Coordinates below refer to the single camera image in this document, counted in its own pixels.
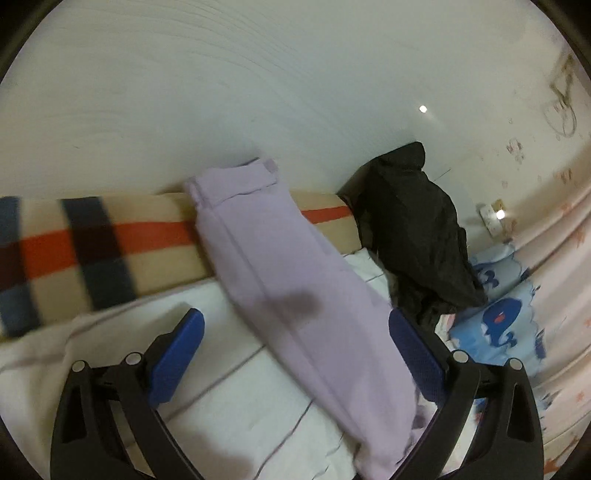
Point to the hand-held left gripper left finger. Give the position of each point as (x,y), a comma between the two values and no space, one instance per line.
(178,355)

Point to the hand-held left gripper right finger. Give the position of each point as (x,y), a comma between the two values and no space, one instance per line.
(418,355)

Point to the lilac pants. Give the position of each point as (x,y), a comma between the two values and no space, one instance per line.
(286,286)

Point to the blue whale print blanket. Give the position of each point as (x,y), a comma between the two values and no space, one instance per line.
(498,323)

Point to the white striped bed sheet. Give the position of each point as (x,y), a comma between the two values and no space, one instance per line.
(258,392)

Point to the black garment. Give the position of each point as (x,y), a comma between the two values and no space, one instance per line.
(415,221)

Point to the plaid fleece blanket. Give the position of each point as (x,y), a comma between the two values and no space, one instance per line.
(92,249)

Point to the pink star print cloth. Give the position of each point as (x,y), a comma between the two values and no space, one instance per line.
(563,277)

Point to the cartoon wall sticker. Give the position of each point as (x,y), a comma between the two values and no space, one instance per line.
(561,110)

